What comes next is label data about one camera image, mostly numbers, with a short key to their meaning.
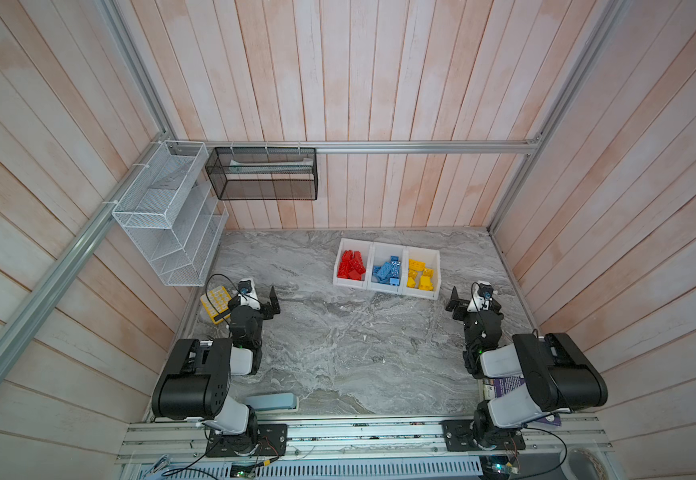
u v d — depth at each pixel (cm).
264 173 103
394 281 98
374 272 101
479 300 77
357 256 109
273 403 75
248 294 76
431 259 106
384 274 101
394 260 107
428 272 107
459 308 82
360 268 104
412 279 101
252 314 70
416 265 107
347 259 107
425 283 98
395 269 104
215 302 98
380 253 111
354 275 102
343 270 104
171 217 67
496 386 80
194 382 45
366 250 104
